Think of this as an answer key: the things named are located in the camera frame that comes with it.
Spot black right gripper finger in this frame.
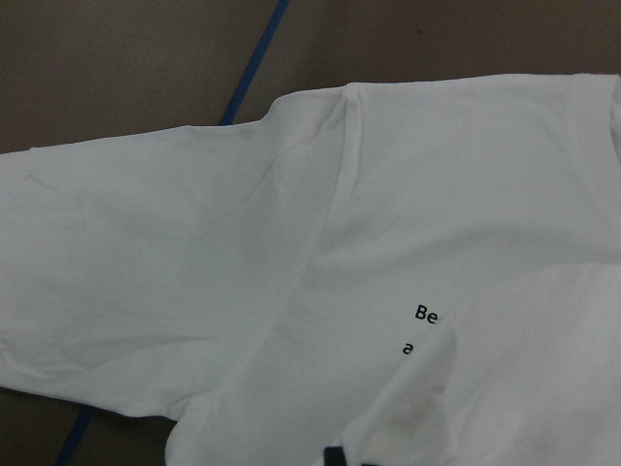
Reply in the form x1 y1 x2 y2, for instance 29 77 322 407
323 446 347 466

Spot white long sleeve printed shirt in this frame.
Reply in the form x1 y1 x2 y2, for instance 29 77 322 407
1 75 620 465

